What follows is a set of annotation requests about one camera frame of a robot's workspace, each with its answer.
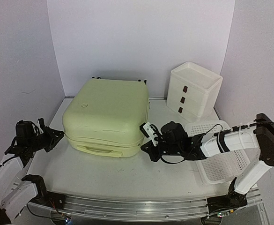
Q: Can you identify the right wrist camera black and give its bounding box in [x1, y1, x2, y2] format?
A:
[139, 121, 186, 143]

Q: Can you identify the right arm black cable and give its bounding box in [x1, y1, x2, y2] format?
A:
[160, 118, 274, 165]

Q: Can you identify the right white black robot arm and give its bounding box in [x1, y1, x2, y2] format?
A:
[139, 113, 274, 218]

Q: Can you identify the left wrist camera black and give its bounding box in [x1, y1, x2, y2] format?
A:
[15, 118, 44, 141]

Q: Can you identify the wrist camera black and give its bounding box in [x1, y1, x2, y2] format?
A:
[15, 118, 44, 141]
[139, 121, 186, 143]

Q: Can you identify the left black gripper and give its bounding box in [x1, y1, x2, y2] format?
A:
[27, 126, 63, 152]

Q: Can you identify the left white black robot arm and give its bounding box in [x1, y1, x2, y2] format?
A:
[0, 120, 66, 225]

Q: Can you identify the pale green hard-shell suitcase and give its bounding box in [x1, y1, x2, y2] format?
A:
[62, 78, 149, 158]

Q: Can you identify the left base black cable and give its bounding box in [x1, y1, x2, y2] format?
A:
[22, 194, 58, 220]

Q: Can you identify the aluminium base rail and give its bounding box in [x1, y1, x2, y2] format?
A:
[9, 181, 263, 225]

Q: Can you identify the white three-drawer storage cabinet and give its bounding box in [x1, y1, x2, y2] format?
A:
[166, 62, 223, 122]

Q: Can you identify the white perforated plastic basket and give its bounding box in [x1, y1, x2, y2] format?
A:
[185, 119, 253, 185]

